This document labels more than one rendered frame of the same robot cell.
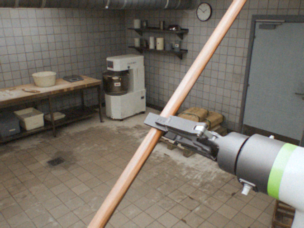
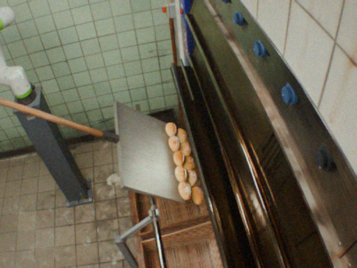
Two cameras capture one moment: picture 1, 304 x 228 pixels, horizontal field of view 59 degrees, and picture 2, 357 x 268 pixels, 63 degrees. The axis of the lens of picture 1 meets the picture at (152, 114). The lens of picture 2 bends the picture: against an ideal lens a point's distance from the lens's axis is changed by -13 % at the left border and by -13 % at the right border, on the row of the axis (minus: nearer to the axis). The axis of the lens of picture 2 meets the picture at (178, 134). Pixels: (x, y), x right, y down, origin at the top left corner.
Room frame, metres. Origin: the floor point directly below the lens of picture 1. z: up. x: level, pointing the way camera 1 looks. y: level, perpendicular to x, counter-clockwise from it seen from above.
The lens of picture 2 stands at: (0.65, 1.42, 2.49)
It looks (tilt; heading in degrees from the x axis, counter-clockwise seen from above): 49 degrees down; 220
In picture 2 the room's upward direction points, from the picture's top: 7 degrees counter-clockwise
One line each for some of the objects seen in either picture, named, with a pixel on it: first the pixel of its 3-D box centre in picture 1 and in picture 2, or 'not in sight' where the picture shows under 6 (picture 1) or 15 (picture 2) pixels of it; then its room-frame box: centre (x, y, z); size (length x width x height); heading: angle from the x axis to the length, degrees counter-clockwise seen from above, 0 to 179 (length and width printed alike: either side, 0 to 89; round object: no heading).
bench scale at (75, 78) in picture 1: (73, 78); not in sight; (5.37, 1.60, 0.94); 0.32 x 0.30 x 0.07; 45
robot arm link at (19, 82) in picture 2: not in sight; (17, 81); (0.04, -0.39, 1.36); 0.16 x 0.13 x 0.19; 105
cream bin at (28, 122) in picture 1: (29, 118); not in sight; (4.63, 2.27, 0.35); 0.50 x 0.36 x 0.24; 46
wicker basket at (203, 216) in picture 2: not in sight; (171, 190); (-0.15, 0.64, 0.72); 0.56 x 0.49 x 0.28; 46
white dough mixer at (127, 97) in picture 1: (122, 87); not in sight; (5.69, 0.64, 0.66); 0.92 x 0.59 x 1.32; 135
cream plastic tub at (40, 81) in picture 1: (45, 79); not in sight; (4.99, 2.03, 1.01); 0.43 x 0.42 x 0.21; 135
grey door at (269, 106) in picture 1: (277, 87); not in sight; (4.15, -2.00, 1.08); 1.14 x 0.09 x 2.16; 45
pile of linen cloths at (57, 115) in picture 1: (54, 116); not in sight; (4.96, 1.93, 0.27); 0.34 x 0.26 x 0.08; 141
